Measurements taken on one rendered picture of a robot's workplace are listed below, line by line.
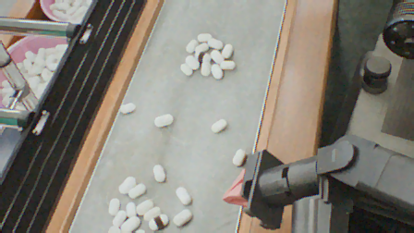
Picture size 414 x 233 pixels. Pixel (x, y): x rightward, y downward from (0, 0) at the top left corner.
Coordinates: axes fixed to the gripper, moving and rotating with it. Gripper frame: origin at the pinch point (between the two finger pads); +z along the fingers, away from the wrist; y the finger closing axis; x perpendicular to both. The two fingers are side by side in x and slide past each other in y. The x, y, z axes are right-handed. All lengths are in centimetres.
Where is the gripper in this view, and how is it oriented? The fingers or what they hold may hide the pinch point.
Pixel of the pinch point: (228, 198)
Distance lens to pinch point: 82.9
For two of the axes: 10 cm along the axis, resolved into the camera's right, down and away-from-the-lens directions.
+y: -2.4, 7.9, -5.7
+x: 7.0, 5.4, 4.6
